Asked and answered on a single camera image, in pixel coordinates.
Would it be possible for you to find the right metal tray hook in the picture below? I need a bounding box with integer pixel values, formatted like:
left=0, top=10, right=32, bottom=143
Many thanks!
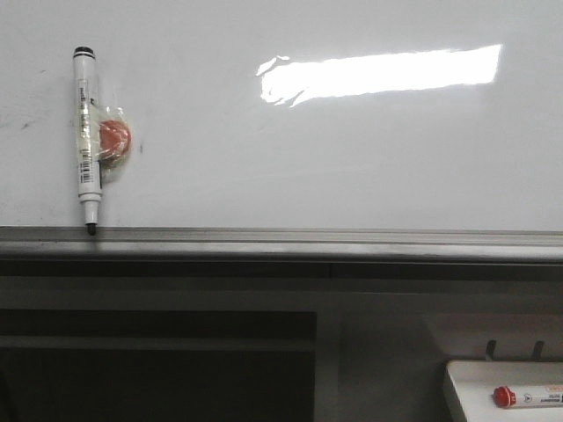
left=530, top=340, right=545, bottom=362

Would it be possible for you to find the grey aluminium whiteboard ledge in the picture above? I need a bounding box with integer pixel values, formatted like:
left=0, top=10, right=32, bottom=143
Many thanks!
left=1, top=226, right=562, bottom=276

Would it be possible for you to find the white black-tipped whiteboard marker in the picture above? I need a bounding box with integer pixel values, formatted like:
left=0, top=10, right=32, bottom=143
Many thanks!
left=73, top=47, right=102, bottom=236

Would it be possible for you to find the left metal tray hook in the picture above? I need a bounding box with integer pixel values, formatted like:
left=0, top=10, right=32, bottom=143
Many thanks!
left=485, top=339, right=497, bottom=361

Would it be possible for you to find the red round magnet with tape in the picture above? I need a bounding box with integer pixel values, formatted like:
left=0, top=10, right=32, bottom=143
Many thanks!
left=91, top=105, right=133, bottom=184

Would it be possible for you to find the white marker tray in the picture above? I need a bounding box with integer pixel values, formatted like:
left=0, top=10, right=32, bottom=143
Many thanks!
left=443, top=360, right=562, bottom=421

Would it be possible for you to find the metal tray hook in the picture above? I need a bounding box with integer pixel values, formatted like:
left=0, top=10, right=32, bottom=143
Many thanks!
left=485, top=339, right=497, bottom=361
left=530, top=340, right=545, bottom=362

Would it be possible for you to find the red-capped white marker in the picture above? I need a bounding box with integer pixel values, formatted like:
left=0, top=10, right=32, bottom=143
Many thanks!
left=493, top=384, right=562, bottom=409

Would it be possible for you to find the dark rectangular panel below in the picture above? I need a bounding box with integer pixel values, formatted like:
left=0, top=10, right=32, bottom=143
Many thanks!
left=1, top=309, right=317, bottom=421

